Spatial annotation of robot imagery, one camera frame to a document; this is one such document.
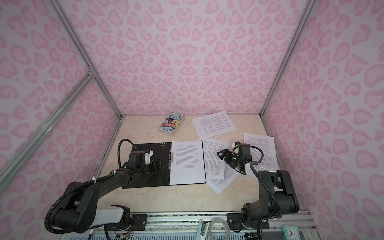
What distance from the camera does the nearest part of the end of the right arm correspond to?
2.31 feet

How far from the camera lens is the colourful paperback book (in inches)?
43.3

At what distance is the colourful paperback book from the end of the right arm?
0.42 meters
